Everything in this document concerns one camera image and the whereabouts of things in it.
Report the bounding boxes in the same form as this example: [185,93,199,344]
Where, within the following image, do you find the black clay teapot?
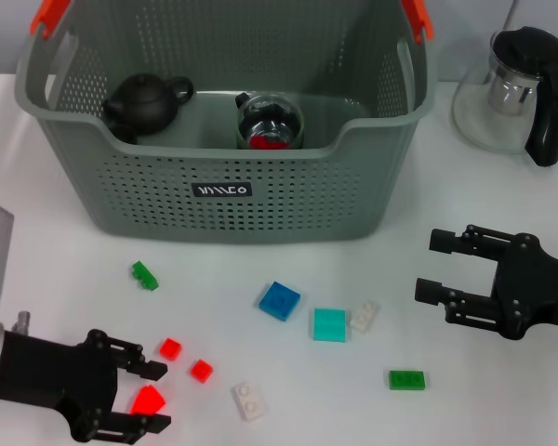
[102,72,195,137]

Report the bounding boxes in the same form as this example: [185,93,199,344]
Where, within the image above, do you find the small red square brick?
[158,336,183,361]
[189,358,215,384]

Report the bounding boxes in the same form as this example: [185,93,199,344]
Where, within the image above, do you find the bright red slope brick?
[129,384,167,418]

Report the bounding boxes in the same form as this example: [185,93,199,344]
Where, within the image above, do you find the black clay teacup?
[111,124,140,145]

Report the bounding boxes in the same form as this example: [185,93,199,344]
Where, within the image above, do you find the blue square brick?
[259,280,302,322]

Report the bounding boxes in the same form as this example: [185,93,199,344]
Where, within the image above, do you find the glass pitcher black handle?
[451,26,558,168]

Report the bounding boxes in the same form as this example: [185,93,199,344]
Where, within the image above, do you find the grey perforated storage basket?
[13,0,441,245]

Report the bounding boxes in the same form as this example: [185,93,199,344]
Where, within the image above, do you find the dark red long brick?
[248,133,290,151]

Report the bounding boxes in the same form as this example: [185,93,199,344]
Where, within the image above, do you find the green translucent stepped brick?
[130,259,160,292]

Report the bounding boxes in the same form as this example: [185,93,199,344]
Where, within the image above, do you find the white two-stud brick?
[231,381,270,423]
[350,300,381,333]

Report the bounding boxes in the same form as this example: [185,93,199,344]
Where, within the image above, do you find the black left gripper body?
[0,328,122,443]

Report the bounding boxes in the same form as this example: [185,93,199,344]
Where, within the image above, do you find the teal square brick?
[312,307,348,343]

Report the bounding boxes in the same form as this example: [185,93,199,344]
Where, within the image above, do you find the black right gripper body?
[490,230,558,341]

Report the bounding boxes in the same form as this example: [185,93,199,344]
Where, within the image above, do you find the orange basket handle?
[30,0,436,46]

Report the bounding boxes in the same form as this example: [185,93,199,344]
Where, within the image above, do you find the green two-stud brick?
[388,369,429,391]

